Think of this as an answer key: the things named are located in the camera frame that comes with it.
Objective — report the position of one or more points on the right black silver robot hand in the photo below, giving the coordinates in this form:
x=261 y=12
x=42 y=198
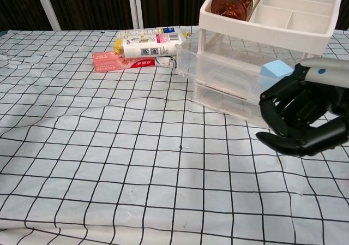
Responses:
x=305 y=106

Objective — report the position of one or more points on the light blue foam block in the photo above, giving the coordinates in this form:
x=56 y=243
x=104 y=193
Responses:
x=275 y=69

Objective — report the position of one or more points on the white silver packet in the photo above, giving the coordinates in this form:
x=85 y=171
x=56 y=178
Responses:
x=163 y=61

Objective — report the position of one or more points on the black slatted partition panel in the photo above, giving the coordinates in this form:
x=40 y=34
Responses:
x=174 y=2
x=92 y=5
x=19 y=5

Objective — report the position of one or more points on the white pack with pink label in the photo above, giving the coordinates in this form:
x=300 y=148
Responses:
x=147 y=47

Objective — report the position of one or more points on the white pack with blue label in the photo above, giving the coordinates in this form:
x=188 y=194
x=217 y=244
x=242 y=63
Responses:
x=141 y=32

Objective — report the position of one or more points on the pink snack packet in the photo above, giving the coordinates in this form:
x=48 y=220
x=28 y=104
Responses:
x=114 y=62

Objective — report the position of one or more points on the checked white tablecloth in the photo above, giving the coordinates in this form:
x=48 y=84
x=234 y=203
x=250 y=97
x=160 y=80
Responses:
x=109 y=160

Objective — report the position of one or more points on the white divided plastic tray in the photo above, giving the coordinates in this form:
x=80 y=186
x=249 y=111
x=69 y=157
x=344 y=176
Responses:
x=300 y=29

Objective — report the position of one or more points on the white partition post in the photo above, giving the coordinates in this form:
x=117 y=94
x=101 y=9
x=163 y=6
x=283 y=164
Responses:
x=46 y=7
x=136 y=5

